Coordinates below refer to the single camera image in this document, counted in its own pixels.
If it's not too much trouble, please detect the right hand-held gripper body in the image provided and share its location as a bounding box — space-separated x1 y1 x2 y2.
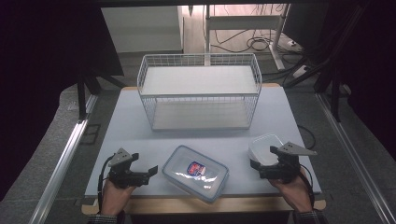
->
260 141 318 185

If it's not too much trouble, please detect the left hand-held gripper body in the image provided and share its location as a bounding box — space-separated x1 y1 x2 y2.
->
106 147 149 189

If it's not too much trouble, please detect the white square plastic container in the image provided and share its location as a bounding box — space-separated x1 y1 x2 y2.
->
247 133 284 166

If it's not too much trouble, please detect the clear lidded food container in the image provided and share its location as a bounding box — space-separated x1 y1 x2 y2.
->
162 145 230 204

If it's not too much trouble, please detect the white two-tier wire rack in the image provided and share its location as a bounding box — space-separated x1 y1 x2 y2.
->
136 52 262 132

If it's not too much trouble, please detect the person's left hand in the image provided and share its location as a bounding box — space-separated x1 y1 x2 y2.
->
100 178 136 217

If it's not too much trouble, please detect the person's right hand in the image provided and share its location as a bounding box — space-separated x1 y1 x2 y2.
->
268 169 313 214

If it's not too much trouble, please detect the pale blue table mat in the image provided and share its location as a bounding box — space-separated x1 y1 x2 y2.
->
84 86 322 198

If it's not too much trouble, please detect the black metal stand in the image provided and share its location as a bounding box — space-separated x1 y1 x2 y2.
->
282 46 353 123
77 69 127 121

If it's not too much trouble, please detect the white power strip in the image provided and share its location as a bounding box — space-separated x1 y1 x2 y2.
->
292 64 310 79

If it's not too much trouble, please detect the white cabinet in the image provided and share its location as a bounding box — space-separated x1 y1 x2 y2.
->
100 5 185 54

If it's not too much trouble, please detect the left hand-held gripper black cable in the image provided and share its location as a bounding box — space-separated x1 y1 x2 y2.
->
96 155 116 215

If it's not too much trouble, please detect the hand-held gripper black cable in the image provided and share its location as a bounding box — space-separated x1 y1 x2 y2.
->
299 163 316 208
96 155 116 215

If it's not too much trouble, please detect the right hand-held gripper black cable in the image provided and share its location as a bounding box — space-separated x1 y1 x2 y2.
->
299 163 316 208

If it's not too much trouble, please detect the black cable loop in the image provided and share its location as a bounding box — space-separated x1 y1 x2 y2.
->
297 124 318 151

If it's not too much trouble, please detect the aluminium floor rail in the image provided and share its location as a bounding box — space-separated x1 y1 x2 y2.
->
28 94 98 224
315 92 396 224

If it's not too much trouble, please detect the tangle of black floor cables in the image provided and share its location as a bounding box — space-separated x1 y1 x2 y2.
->
210 28 302 54

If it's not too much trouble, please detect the white metal desk frame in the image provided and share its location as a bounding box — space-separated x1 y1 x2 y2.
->
204 3 292 71

